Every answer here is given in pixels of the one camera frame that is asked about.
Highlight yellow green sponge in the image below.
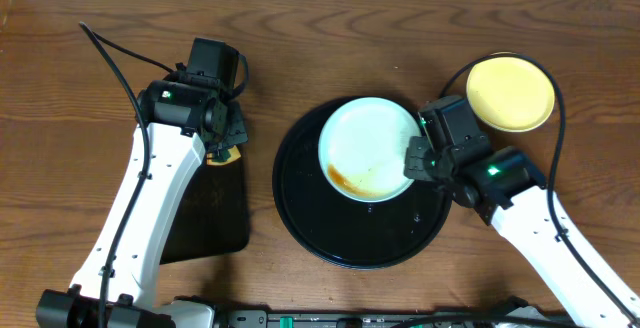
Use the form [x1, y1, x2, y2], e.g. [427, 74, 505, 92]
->
[206, 145, 241, 166]

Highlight light blue plate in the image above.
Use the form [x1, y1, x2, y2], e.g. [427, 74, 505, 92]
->
[318, 97, 421, 203]

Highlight yellow plate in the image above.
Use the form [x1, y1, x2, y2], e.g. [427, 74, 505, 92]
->
[466, 57, 555, 132]

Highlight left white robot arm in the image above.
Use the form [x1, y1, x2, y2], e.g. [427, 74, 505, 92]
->
[36, 81, 249, 327]

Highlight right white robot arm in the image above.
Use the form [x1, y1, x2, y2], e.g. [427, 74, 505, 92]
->
[404, 135, 639, 327]

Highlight black rectangular tray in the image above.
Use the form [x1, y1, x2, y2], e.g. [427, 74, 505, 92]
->
[160, 147, 250, 264]

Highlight black round tray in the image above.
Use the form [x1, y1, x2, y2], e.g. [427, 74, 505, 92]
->
[272, 97, 452, 270]

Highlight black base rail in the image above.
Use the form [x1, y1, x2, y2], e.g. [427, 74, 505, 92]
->
[164, 296, 576, 328]

